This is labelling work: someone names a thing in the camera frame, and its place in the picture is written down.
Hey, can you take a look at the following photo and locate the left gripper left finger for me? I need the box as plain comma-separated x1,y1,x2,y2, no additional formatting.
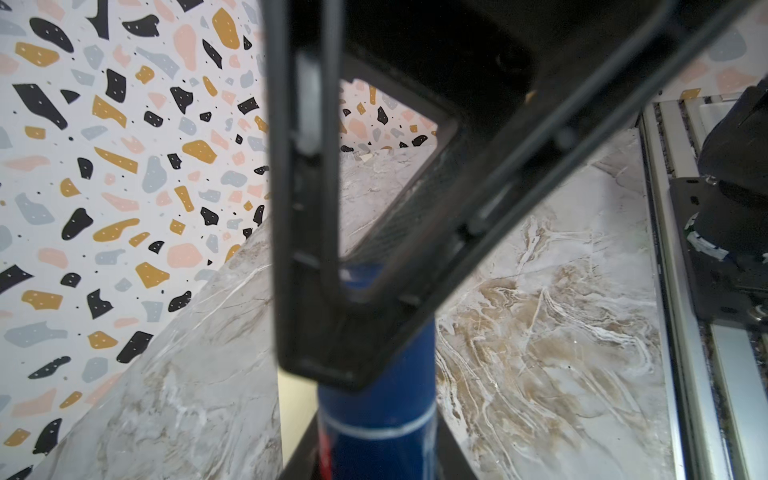
278,415,321,480

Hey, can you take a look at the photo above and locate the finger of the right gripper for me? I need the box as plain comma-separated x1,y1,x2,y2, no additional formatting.
262,1,748,390

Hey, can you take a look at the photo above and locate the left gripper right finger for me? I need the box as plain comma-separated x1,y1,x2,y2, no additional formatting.
436,413,477,480

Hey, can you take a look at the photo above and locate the cream envelope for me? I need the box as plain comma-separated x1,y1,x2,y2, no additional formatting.
277,369,317,466

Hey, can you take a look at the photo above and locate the blue white glue stick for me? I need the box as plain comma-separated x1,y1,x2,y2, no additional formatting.
316,263,438,480

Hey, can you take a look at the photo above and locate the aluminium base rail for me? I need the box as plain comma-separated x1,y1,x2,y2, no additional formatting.
639,94,767,479

